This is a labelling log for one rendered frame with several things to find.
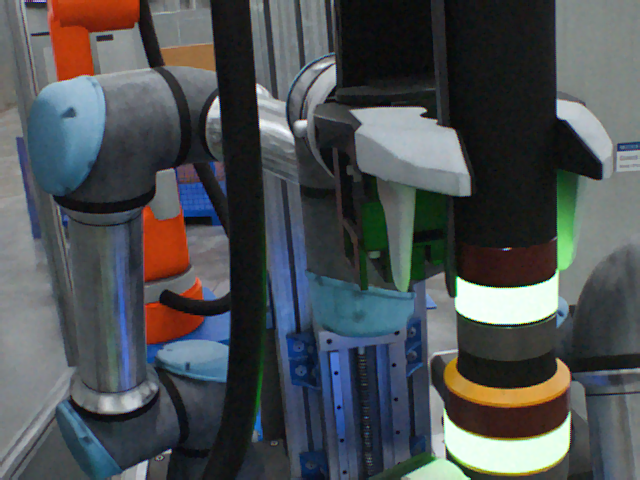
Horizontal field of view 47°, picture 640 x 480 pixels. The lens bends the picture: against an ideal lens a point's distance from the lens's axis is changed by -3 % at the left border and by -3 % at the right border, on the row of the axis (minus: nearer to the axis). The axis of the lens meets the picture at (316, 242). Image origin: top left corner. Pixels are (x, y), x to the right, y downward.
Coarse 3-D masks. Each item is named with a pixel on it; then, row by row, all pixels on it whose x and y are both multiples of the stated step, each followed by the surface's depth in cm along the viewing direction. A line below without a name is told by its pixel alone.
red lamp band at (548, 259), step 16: (464, 256) 23; (480, 256) 23; (496, 256) 23; (512, 256) 23; (528, 256) 23; (544, 256) 23; (464, 272) 24; (480, 272) 23; (496, 272) 23; (512, 272) 23; (528, 272) 23; (544, 272) 23
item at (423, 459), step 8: (416, 456) 26; (424, 456) 26; (432, 456) 26; (400, 464) 25; (408, 464) 25; (416, 464) 25; (424, 464) 25; (384, 472) 25; (392, 472) 25; (400, 472) 25; (408, 472) 25
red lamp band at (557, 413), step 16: (448, 400) 25; (464, 400) 24; (560, 400) 24; (448, 416) 25; (464, 416) 24; (480, 416) 24; (496, 416) 24; (512, 416) 24; (528, 416) 24; (544, 416) 24; (560, 416) 24; (480, 432) 24; (496, 432) 24; (512, 432) 24; (528, 432) 24; (544, 432) 24
